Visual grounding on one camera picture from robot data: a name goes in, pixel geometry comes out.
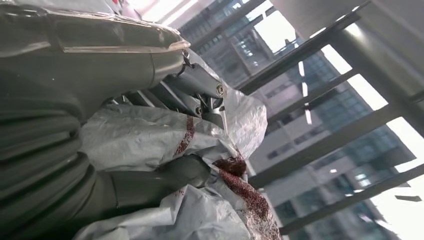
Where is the small grey parcel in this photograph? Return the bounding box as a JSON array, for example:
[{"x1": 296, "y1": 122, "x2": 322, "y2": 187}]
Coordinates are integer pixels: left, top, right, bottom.
[{"x1": 72, "y1": 49, "x2": 283, "y2": 240}]

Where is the dark window frame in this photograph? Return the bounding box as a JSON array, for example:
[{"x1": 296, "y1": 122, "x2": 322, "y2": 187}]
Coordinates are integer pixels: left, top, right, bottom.
[{"x1": 178, "y1": 0, "x2": 424, "y2": 237}]

